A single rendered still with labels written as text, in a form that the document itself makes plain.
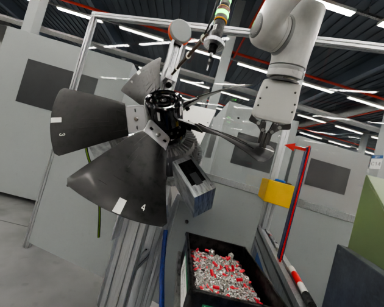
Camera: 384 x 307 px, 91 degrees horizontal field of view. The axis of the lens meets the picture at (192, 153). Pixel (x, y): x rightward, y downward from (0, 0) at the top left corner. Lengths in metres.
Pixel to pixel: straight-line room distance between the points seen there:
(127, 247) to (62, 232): 1.13
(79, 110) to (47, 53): 2.53
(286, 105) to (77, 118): 0.60
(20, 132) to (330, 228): 3.25
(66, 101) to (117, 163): 0.34
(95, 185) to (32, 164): 2.62
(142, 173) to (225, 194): 0.90
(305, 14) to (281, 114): 0.21
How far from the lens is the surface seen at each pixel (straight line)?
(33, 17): 6.99
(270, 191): 0.82
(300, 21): 0.54
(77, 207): 1.78
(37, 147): 3.01
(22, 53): 3.37
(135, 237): 0.80
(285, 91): 0.53
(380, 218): 0.74
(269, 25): 0.49
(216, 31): 0.72
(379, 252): 0.74
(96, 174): 0.45
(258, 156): 0.45
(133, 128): 0.65
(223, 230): 1.35
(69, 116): 0.71
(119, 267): 0.87
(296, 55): 0.53
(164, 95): 0.63
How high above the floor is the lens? 1.07
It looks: 1 degrees up
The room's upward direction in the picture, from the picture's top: 15 degrees clockwise
